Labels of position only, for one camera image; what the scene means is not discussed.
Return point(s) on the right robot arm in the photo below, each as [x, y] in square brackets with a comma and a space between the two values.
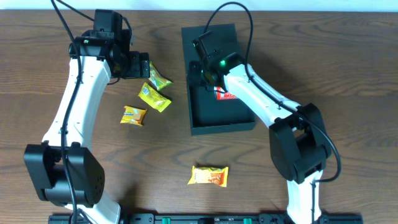
[298, 142]

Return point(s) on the green snack packet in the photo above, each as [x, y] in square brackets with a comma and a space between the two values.
[157, 79]

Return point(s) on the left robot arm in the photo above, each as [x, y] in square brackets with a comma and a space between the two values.
[62, 167]

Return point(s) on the dark green open box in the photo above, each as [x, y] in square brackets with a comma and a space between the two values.
[211, 110]

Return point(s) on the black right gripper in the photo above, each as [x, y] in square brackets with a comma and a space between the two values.
[204, 54]

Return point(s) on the red Pringles can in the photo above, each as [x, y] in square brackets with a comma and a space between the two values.
[220, 94]

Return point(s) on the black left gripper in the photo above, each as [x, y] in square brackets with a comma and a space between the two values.
[137, 64]

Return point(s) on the small orange biscuit packet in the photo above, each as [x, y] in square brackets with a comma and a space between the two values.
[133, 115]

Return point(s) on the yellow snack packet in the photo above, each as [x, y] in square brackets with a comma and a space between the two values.
[153, 98]

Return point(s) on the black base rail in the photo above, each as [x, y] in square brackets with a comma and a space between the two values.
[264, 218]

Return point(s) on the orange cracker packet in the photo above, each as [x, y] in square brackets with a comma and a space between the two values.
[209, 175]

